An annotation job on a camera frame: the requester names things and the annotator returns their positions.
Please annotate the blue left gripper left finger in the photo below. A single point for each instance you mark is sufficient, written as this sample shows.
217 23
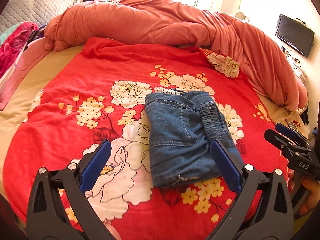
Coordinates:
92 164

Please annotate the red floral bed blanket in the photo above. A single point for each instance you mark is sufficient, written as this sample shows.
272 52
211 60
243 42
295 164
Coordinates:
100 95

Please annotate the grey quilted headboard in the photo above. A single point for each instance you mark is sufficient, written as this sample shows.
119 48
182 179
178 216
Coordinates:
40 12

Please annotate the salmon pink rolled duvet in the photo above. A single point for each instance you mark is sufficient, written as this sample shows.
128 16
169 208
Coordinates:
176 24

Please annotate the person's right hand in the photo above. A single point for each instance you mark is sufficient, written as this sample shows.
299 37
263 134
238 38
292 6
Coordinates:
306 192

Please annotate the blue denim pants lace trim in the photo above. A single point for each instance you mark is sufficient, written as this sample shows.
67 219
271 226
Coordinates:
182 128

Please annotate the person's left hand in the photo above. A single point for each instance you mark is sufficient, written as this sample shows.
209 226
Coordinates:
111 229

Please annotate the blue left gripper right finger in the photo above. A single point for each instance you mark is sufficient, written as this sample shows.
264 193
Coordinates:
229 163

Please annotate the magenta pink clothing pile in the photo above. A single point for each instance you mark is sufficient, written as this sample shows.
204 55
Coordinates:
14 43

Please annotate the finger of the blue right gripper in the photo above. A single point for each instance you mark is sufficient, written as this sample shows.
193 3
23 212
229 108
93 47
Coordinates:
288 131
289 143

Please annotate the black flat screen television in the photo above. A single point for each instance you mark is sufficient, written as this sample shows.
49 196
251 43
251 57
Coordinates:
295 34

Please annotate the beige bed sheet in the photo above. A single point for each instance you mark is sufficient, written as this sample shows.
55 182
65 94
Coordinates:
17 109

